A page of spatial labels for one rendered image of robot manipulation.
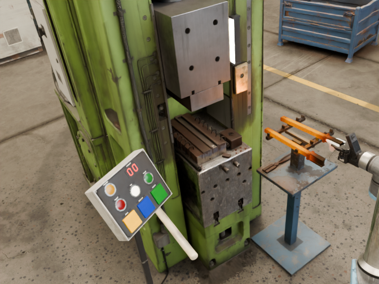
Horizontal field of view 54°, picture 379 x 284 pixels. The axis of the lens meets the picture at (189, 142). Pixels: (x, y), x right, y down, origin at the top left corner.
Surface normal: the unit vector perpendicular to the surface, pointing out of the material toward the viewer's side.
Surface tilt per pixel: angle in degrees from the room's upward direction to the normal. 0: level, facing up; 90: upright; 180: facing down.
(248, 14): 90
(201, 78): 90
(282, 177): 0
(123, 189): 60
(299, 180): 0
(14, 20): 90
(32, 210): 0
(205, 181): 90
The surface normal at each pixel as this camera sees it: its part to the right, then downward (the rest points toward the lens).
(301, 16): -0.72, 0.45
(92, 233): -0.10, -0.80
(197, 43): 0.52, 0.46
